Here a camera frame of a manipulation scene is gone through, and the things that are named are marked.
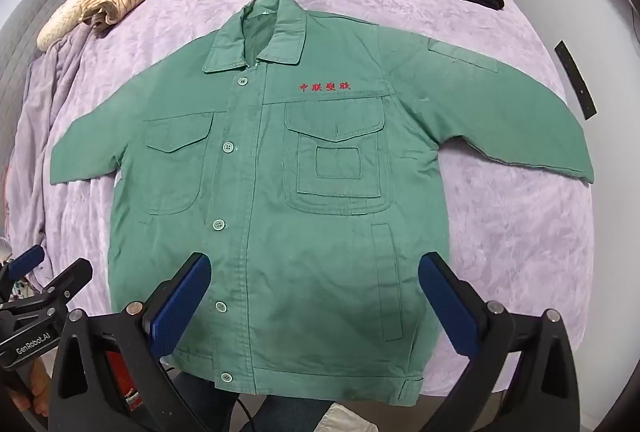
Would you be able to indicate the lilac plush blanket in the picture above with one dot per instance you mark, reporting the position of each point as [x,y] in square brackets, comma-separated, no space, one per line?
[500,232]

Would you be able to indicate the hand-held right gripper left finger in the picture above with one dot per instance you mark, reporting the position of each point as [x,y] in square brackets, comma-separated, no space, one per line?
[182,299]

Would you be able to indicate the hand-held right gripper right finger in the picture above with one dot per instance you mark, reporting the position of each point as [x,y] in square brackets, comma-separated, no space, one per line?
[447,307]

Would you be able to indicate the grey quilted headboard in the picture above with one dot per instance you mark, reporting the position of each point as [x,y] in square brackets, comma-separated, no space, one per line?
[30,7]

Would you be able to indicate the person's left hand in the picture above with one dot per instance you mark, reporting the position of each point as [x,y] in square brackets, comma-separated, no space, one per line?
[30,394]

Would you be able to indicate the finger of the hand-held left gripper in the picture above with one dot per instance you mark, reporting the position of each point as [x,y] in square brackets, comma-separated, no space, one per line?
[27,260]
[67,288]

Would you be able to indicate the black flat strip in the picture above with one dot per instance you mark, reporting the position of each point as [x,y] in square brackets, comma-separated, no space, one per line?
[576,79]

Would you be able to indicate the green work jacket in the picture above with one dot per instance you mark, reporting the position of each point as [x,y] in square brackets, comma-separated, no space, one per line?
[310,192]

